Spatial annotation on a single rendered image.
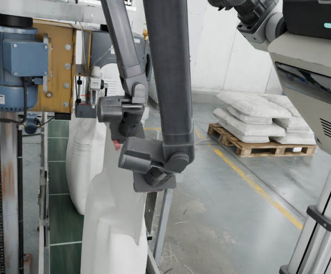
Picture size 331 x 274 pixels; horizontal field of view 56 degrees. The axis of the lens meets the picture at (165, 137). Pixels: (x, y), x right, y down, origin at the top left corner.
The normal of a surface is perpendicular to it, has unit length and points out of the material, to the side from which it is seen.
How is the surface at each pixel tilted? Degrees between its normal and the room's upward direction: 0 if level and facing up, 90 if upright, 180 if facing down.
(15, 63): 90
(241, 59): 90
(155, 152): 29
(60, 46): 90
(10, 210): 90
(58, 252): 0
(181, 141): 116
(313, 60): 40
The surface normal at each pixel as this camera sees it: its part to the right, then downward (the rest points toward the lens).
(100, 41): 0.33, 0.39
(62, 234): 0.15, -0.92
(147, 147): 0.28, -0.64
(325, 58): -0.48, -0.72
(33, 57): 0.69, 0.36
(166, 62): -0.08, 0.74
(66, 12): 0.84, 0.31
